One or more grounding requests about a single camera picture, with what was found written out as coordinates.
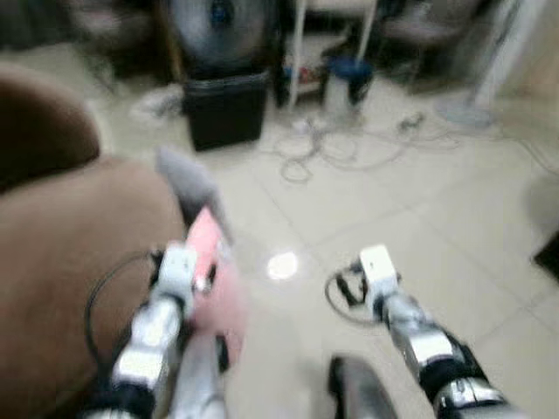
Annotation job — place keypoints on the white bucket with blue lid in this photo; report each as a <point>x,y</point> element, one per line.
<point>348,83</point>

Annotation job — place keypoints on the pink and grey pillow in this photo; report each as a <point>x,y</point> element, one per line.
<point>218,288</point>

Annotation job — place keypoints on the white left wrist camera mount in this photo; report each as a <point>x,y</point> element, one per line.
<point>177,269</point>

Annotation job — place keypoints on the black plastic bin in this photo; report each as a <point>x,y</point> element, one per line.
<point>225,109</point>

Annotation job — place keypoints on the black low furniture piece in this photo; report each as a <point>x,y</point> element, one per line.
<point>550,256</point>

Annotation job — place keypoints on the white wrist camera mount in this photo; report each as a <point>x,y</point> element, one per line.
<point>177,269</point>
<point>379,269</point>

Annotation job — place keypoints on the white crumpled bag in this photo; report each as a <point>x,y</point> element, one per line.
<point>159,105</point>

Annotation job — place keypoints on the silver right robot leg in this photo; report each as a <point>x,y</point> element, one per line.
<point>360,393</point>

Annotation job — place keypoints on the white pedestal fan stand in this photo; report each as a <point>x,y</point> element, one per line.
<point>476,109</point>

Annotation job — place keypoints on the brown sofa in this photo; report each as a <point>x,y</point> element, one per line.
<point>61,253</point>

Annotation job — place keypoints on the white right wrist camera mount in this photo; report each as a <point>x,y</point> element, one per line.
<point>379,269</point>

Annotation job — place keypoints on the white shelf rack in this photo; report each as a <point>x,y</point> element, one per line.
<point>297,52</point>

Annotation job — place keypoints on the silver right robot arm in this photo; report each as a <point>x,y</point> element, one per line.
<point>428,345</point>

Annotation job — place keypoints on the silver left robot leg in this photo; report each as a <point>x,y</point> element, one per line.
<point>199,384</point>

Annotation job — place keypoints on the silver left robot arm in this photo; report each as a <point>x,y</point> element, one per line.
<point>153,345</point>

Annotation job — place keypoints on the silver robot leg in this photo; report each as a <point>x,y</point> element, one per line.
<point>360,393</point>
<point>199,384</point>

